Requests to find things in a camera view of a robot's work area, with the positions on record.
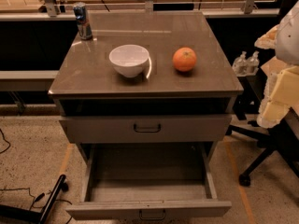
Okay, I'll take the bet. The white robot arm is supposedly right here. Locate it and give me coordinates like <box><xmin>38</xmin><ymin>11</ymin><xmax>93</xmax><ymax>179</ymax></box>
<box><xmin>255</xmin><ymin>2</ymin><xmax>299</xmax><ymax>128</ymax></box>

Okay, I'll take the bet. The blue silver drink can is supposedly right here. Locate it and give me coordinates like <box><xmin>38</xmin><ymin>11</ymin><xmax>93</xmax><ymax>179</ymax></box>
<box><xmin>73</xmin><ymin>2</ymin><xmax>93</xmax><ymax>40</ymax></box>

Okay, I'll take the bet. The white ceramic bowl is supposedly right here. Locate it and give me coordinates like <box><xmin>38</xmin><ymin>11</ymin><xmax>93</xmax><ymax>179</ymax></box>
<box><xmin>109</xmin><ymin>44</ymin><xmax>150</xmax><ymax>77</ymax></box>

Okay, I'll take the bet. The black office chair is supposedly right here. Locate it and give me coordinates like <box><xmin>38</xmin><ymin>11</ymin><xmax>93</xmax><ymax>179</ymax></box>
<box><xmin>226</xmin><ymin>71</ymin><xmax>299</xmax><ymax>187</ymax></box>

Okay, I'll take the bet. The black floor cable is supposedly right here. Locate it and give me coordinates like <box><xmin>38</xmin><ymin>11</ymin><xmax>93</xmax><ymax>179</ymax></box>
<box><xmin>0</xmin><ymin>128</ymin><xmax>74</xmax><ymax>224</ymax></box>

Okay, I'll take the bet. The black stand base on floor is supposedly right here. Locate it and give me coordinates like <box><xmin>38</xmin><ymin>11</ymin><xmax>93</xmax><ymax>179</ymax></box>
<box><xmin>0</xmin><ymin>174</ymin><xmax>69</xmax><ymax>224</ymax></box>

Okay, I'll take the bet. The grey metal drawer cabinet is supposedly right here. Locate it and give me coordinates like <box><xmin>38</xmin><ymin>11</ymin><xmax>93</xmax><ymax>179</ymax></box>
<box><xmin>48</xmin><ymin>10</ymin><xmax>245</xmax><ymax>147</ymax></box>

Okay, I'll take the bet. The orange fruit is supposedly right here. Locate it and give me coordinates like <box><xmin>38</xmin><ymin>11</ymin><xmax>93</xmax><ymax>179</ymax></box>
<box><xmin>172</xmin><ymin>47</ymin><xmax>197</xmax><ymax>72</ymax></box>

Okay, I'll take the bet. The drawer with black handle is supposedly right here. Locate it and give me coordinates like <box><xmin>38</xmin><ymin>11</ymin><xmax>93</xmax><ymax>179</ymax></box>
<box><xmin>60</xmin><ymin>114</ymin><xmax>232</xmax><ymax>144</ymax></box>
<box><xmin>67</xmin><ymin>143</ymin><xmax>232</xmax><ymax>221</ymax></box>

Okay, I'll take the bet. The right clear sanitizer bottle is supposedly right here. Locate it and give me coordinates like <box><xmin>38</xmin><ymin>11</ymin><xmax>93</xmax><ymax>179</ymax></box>
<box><xmin>247</xmin><ymin>51</ymin><xmax>259</xmax><ymax>75</ymax></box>

